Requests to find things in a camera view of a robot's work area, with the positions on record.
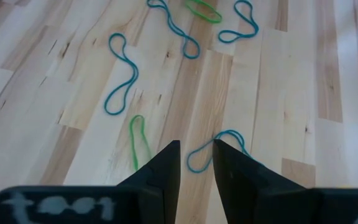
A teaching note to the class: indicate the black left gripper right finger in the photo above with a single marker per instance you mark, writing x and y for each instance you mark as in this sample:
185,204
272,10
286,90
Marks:
259,202

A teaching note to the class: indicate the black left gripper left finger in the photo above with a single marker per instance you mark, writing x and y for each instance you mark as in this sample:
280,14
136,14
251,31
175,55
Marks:
154,202

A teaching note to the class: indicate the blue rubber band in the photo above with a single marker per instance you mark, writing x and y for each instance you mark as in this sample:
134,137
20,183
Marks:
136,73
174,28
253,23
194,169

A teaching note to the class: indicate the green rubber band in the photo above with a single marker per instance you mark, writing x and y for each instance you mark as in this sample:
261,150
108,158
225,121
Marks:
211,19
132,140

